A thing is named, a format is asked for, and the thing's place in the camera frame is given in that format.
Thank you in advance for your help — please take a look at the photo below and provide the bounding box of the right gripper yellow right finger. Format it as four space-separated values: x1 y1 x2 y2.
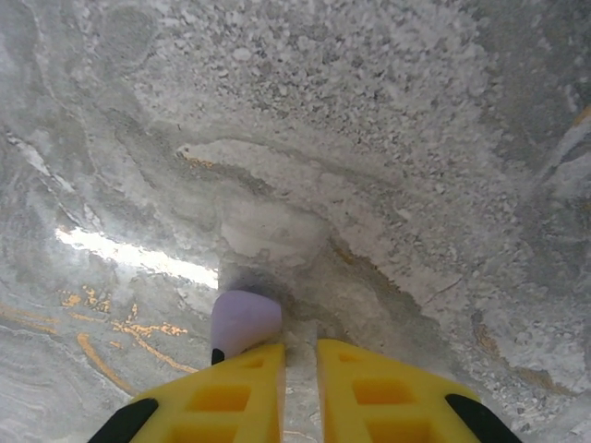
316 339 524 443

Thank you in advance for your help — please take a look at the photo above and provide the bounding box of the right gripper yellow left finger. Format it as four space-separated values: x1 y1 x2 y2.
86 341 287 443

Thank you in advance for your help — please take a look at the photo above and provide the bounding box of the purple wireless earbud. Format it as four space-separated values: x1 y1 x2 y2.
210 289 283 366

